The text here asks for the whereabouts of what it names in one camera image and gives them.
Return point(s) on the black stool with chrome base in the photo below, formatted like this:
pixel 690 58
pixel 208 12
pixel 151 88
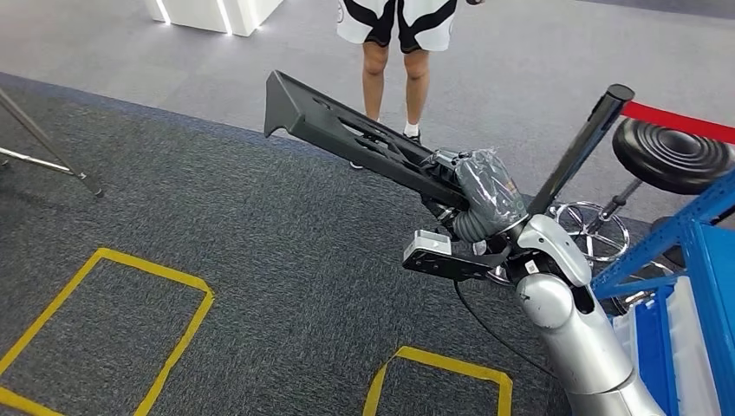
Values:
pixel 672 155

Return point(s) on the steel side table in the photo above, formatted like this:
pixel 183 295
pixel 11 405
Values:
pixel 49 146

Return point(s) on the stanchion with chrome base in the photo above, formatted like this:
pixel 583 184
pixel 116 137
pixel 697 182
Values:
pixel 580 143

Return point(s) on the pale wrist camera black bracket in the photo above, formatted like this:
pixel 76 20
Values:
pixel 428 247

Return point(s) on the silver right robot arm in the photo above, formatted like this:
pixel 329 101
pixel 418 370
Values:
pixel 580 339

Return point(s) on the white plastic bin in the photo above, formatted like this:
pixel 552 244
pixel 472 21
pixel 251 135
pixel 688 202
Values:
pixel 692 356

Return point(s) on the white lit display counter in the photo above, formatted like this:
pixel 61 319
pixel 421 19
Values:
pixel 195 14

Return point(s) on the blue metal shelf rack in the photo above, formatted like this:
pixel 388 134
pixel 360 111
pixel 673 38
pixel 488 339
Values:
pixel 712 270

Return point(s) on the yellow floor tape square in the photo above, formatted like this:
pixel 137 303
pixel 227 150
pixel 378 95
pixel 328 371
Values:
pixel 448 363

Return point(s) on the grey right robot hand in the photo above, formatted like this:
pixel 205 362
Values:
pixel 488 189

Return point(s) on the black plastic plate frame part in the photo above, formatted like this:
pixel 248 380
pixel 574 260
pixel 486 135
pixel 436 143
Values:
pixel 310 115

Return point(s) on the blue plastic bin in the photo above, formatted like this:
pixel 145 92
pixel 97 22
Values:
pixel 654 344

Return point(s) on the person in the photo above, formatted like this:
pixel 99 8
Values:
pixel 373 74

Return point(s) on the red barrier belt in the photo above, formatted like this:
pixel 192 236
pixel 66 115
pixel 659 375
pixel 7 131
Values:
pixel 677 122

